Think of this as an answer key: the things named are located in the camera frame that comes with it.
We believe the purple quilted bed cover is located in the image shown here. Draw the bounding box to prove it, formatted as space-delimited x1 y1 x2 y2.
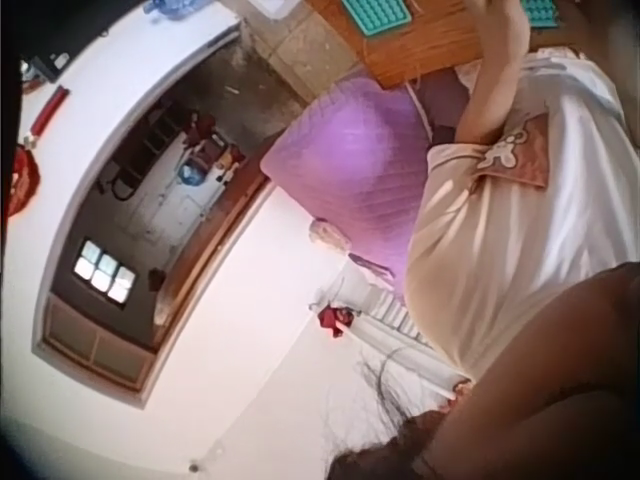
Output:
260 69 432 281

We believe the red cloth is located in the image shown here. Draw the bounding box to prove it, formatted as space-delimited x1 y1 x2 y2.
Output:
317 304 359 339

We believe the white radiator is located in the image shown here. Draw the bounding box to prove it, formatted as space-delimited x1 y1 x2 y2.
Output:
344 264 451 361

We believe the cluttered room shelf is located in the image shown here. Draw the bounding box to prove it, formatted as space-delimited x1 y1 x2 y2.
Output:
174 112 249 194

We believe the window with panes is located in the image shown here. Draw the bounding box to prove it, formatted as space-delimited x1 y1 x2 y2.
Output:
73 238 137 304

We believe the wooden table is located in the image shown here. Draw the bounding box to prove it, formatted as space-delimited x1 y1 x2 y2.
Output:
304 0 581 90

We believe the teal silicone ice tray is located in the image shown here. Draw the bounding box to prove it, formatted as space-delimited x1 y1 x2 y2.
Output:
341 0 414 39
519 0 559 30

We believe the blue water bottle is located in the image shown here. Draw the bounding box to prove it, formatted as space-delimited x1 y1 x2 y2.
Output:
148 0 197 22

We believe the red hanging scroll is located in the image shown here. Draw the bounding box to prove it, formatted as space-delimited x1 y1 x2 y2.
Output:
28 85 69 146

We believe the wooden door frame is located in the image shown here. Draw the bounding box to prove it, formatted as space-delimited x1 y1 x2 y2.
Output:
32 42 276 411

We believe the red wall ornament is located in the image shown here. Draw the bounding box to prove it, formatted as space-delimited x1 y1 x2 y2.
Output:
7 144 42 217

